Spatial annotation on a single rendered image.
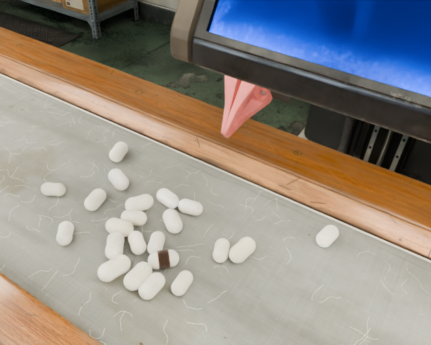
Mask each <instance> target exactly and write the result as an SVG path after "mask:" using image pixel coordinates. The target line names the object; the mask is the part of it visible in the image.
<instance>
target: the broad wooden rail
mask: <svg viewBox="0 0 431 345"><path fill-rule="evenodd" d="M0 74H2V75H5V76H6V77H9V78H11V79H14V80H16V81H19V82H21V83H22V84H25V85H27V86H30V87H32V88H35V89H37V90H39V91H41V92H44V93H46V94H49V95H51V96H52V97H55V98H57V99H60V100H62V101H65V102H67V103H69V104H71V105H74V106H76V107H78V108H81V109H83V110H85V111H87V112H90V113H92V114H95V115H97V116H99V117H101V118H104V119H106V120H108V121H111V122H113V123H116V124H117V125H120V126H122V127H124V128H127V129H129V130H131V131H134V132H136V133H138V134H140V135H143V136H145V137H147V138H150V139H152V140H154V141H156V142H159V143H161V144H164V145H166V146H169V147H170V148H173V149H175V150H177V151H180V152H182V153H184V154H186V155H189V156H191V157H194V158H196V159H199V160H200V161H202V162H205V163H207V164H210V165H212V166H215V167H216V168H219V169H221V170H224V171H226V172H228V173H231V174H232V175H235V176H237V177H240V178H242V179H245V180H246V181H249V182H251V183H254V184H256V185H258V186H261V187H262V188H265V189H267V190H270V191H272V192H274V193H277V194H279V195H281V196H283V197H286V198H288V199H291V200H293V201H295V202H297V203H299V204H302V205H304V206H307V207H309V208H311V209H314V210H315V211H318V212H320V213H323V214H325V215H327V216H330V217H332V218H334V219H336V220H339V221H341V222H344V223H345V224H348V225H350V226H353V227H355V228H357V229H360V230H361V231H364V232H366V233H369V234H371V235H374V236H376V237H377V238H380V239H382V240H385V241H387V242H390V243H392V244H394V245H396V246H399V247H401V248H404V249H406V250H407V251H410V252H412V253H415V254H417V255H420V256H422V257H425V258H426V259H429V260H431V185H429V184H426V183H424V182H421V181H418V180H416V179H412V178H410V177H407V176H404V175H401V174H399V173H397V172H393V171H391V170H388V169H386V168H383V167H380V166H377V165H375V164H371V163H369V162H366V161H364V160H361V159H358V158H356V157H352V156H351V155H347V154H345V153H342V152H339V151H336V150H334V149H331V148H328V147H326V146H323V145H320V144H318V143H315V142H312V141H310V140H306V139H304V138H301V137H299V136H295V135H293V134H291V133H287V132H286V131H282V130H280V129H277V128H274V127H271V126H269V125H266V124H263V123H260V122H258V121H255V120H253V119H250V118H249V119H248V120H246V121H245V122H244V123H243V124H242V125H241V126H240V127H239V128H238V129H237V130H236V131H235V132H234V133H233V134H232V135H231V136H230V137H229V138H226V137H224V136H223V135H222V134H221V128H222V119H223V115H224V109H222V108H220V107H217V106H214V105H210V104H208V103H205V102H204V101H200V100H198V99H195V98H193V97H189V96H187V95H185V94H181V93H180V92H176V91H174V90H171V89H168V88H165V87H163V86H160V85H157V84H154V83H152V82H149V81H147V80H144V79H141V78H139V77H136V76H133V75H130V74H128V73H124V72H122V71H119V70H116V69H115V68H111V67H109V66H106V65H103V64H100V63H98V62H95V61H92V60H89V59H87V58H84V57H81V56H79V55H76V54H74V53H71V52H68V51H65V50H63V49H59V48H57V47H54V46H51V45H49V44H46V43H44V42H40V41H38V40H35V39H33V38H30V37H27V36H24V35H22V34H19V33H16V32H14V31H11V30H9V29H6V28H3V27H0Z"/></svg>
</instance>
